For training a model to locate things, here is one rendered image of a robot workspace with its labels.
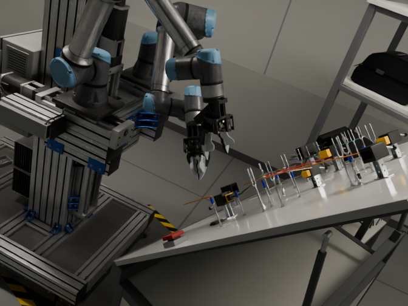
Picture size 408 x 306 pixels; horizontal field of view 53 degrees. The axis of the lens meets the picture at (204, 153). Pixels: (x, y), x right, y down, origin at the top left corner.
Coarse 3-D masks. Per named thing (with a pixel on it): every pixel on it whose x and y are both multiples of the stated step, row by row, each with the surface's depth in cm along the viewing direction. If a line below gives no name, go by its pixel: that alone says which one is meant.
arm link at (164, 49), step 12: (180, 12) 168; (168, 36) 168; (156, 48) 169; (168, 48) 168; (156, 60) 167; (156, 72) 166; (156, 84) 165; (168, 84) 168; (144, 96) 166; (156, 96) 164; (144, 108) 164; (156, 108) 164; (168, 108) 165
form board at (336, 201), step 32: (352, 160) 194; (384, 160) 145; (288, 192) 157; (320, 192) 124; (352, 192) 102; (384, 192) 87; (256, 224) 109; (288, 224) 92; (320, 224) 86; (128, 256) 144; (160, 256) 126
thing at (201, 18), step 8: (192, 8) 170; (200, 8) 172; (208, 8) 174; (192, 16) 170; (200, 16) 171; (208, 16) 172; (192, 24) 171; (200, 24) 172; (208, 24) 172; (192, 32) 175; (200, 32) 174; (208, 32) 174; (176, 48) 204; (176, 56) 209
